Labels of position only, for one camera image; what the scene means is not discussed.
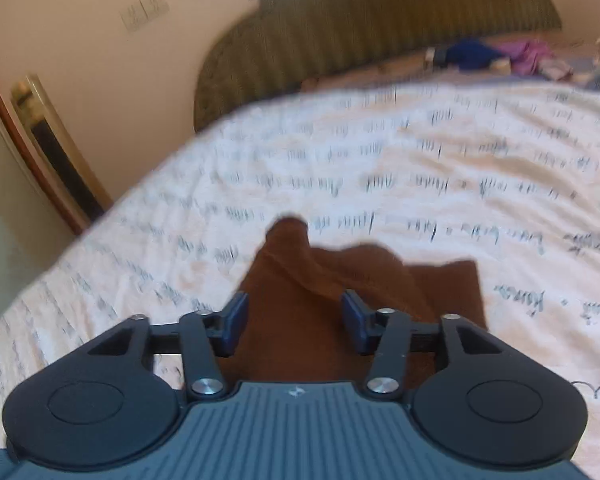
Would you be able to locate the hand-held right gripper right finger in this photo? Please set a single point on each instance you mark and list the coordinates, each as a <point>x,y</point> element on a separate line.
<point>354,320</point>

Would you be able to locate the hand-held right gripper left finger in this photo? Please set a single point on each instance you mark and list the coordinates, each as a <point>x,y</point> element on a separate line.
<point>226,320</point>

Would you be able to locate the brown knit sweater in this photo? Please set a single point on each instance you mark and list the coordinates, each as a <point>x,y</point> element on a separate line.
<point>300,290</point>

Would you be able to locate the white script-printed bedsheet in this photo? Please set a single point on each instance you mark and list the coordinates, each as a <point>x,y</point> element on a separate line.
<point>430,170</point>

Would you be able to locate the gold framed mirror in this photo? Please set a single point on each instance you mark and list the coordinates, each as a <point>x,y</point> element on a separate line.
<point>55,145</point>

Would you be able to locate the blue cloth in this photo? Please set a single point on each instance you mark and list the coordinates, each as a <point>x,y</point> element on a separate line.
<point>472,54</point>

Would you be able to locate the green upholstered headboard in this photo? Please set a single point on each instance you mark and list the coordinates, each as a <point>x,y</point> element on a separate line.
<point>360,15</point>

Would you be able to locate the purple cloth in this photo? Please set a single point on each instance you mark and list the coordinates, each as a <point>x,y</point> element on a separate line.
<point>527,56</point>

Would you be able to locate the wooden door frame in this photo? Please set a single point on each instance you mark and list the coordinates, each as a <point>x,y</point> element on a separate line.
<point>35,150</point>

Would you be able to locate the white wall switch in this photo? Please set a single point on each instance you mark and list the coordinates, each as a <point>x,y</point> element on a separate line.
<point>132,16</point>
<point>156,5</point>

